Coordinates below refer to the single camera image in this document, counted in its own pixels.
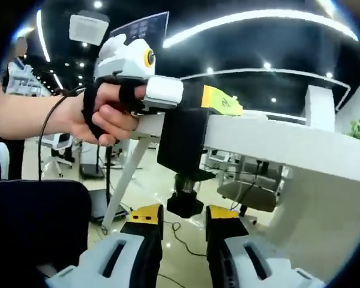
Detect white ceiling air conditioner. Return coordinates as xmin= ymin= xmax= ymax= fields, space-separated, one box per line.
xmin=68 ymin=9 xmax=110 ymax=46

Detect grey office chair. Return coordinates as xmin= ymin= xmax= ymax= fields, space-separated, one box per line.
xmin=217 ymin=163 xmax=285 ymax=225

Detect person's left hand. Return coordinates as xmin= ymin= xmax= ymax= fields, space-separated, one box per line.
xmin=70 ymin=77 xmax=146 ymax=148

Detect black fixed fixture clamp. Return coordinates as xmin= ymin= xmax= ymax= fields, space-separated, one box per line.
xmin=156 ymin=109 xmax=217 ymax=219

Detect person's black trousers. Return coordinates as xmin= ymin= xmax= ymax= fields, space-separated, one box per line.
xmin=0 ymin=179 xmax=92 ymax=280

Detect group of ceiling spotlights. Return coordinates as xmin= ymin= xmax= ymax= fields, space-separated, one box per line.
xmin=47 ymin=1 xmax=334 ymax=103

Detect black floor cable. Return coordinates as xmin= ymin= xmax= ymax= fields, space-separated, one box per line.
xmin=163 ymin=220 xmax=208 ymax=257

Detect straight ceiling light strip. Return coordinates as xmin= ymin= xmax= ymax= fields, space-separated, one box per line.
xmin=35 ymin=8 xmax=52 ymax=62

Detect large black display screen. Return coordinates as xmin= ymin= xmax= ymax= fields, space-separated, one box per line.
xmin=109 ymin=11 xmax=170 ymax=49

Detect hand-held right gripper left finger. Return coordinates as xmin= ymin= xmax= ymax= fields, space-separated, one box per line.
xmin=44 ymin=203 xmax=165 ymax=288

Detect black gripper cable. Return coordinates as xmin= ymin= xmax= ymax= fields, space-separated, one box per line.
xmin=37 ymin=86 xmax=85 ymax=182

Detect white office chair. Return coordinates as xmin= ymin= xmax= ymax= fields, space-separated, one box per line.
xmin=43 ymin=133 xmax=76 ymax=178

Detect curved ceiling light strip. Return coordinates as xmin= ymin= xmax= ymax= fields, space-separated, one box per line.
xmin=163 ymin=8 xmax=359 ymax=49

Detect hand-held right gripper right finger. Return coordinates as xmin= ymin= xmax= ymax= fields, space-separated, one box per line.
xmin=205 ymin=204 xmax=326 ymax=288

